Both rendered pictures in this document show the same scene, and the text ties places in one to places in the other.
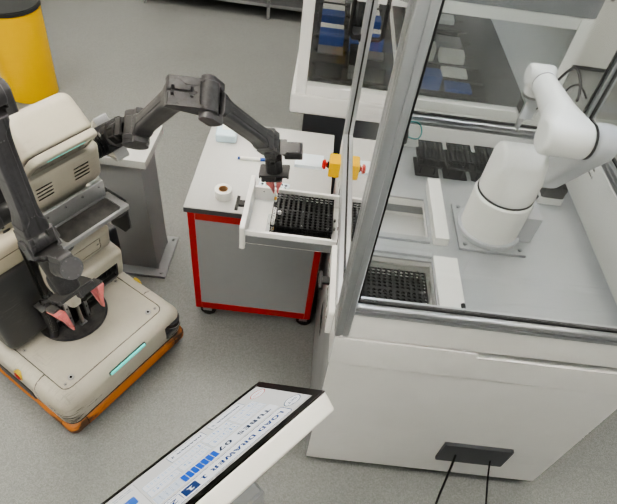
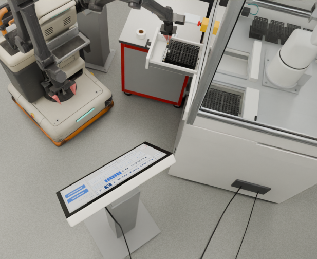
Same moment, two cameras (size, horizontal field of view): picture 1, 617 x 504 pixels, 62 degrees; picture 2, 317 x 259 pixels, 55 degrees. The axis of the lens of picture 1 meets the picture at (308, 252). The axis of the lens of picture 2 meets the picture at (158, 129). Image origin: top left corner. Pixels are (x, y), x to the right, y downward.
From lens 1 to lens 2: 26 cm
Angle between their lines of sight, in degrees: 16
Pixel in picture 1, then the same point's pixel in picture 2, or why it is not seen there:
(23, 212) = (39, 48)
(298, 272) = (176, 81)
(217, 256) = (134, 67)
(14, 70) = not seen: outside the picture
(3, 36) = not seen: outside the picture
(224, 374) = (132, 128)
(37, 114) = not seen: outside the picture
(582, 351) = (311, 149)
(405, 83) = (231, 13)
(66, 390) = (55, 126)
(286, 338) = (166, 114)
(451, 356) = (243, 141)
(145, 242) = (97, 52)
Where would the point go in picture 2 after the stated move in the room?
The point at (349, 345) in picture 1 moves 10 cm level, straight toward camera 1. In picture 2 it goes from (192, 129) to (186, 142)
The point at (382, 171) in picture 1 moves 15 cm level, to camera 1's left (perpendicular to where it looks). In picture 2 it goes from (216, 53) to (179, 42)
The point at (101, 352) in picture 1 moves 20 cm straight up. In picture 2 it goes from (72, 110) to (68, 96)
